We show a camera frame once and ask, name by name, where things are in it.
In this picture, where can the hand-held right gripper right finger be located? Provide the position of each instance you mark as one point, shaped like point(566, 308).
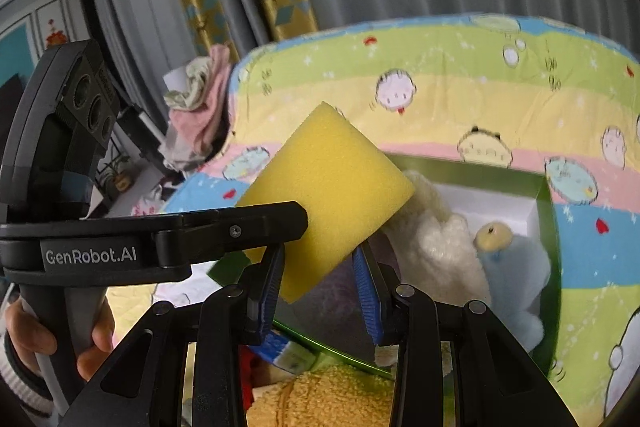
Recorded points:
point(367, 294)

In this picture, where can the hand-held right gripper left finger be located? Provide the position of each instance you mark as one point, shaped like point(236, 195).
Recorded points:
point(270, 292)

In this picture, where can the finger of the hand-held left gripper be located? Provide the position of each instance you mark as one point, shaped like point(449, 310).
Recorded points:
point(225, 232)

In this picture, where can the yellow sponge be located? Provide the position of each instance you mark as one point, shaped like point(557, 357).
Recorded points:
point(325, 187)

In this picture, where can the orange fuzzy towel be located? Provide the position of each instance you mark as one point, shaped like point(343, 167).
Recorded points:
point(320, 399)

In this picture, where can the blue elephant plush toy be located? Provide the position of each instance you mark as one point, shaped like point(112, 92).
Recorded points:
point(515, 277)

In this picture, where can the green cardboard box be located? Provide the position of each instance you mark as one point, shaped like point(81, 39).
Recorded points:
point(547, 257)

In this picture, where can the person's left hand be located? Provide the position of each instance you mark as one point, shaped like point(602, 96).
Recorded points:
point(30, 332)

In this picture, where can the small blue printed box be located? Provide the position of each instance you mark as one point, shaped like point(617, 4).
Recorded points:
point(280, 349)

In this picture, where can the potted plant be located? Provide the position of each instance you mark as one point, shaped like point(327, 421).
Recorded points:
point(115, 172)

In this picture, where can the white plastic bag red print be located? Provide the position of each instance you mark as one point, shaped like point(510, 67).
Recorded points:
point(145, 207)

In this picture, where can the grey and white clothes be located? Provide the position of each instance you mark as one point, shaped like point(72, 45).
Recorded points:
point(175, 154)

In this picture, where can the pink towel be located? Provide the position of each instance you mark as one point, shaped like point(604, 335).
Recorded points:
point(210, 122)

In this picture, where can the white flat panel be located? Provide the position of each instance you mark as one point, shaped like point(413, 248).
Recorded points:
point(172, 79)

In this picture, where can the pale green crumpled cloth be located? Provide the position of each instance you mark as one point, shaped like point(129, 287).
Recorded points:
point(192, 82)

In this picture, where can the cartoon printed striped blanket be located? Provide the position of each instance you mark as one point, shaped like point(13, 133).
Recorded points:
point(450, 57)

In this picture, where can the flower wall picture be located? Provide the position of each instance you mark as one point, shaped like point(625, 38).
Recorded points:
point(52, 29)

